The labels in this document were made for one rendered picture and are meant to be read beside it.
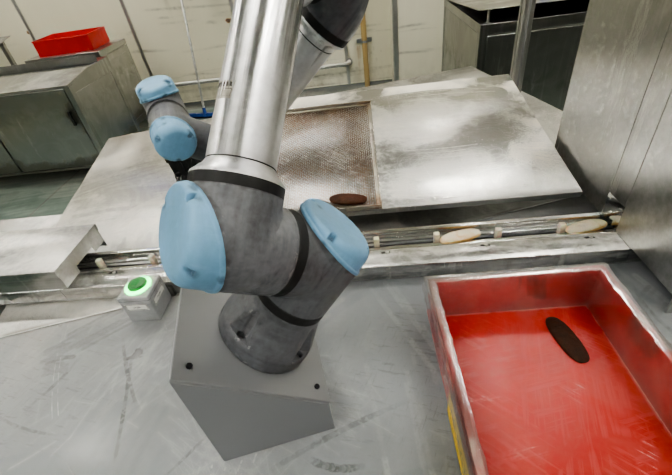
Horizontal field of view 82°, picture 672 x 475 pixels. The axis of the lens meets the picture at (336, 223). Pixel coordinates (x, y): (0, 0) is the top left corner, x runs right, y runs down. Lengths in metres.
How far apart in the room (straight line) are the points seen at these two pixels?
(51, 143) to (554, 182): 3.51
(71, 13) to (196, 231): 4.93
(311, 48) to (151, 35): 4.31
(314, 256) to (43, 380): 0.68
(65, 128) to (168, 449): 3.14
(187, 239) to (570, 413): 0.62
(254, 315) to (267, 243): 0.16
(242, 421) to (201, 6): 4.35
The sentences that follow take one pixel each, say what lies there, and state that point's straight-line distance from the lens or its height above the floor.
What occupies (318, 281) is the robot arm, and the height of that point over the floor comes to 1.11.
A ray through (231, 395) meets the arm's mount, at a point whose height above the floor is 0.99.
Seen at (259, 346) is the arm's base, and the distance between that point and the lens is 0.57.
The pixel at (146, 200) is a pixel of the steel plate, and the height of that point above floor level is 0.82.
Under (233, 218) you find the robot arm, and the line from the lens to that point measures 0.42.
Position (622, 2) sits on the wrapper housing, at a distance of 1.04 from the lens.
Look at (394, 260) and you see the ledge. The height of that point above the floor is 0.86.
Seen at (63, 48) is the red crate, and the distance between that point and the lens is 4.44.
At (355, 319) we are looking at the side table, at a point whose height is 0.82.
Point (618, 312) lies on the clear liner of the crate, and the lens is 0.81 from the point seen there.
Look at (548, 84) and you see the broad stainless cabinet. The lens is 2.75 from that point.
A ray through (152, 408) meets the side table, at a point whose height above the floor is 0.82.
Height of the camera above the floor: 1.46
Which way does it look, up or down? 37 degrees down
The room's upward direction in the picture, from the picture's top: 9 degrees counter-clockwise
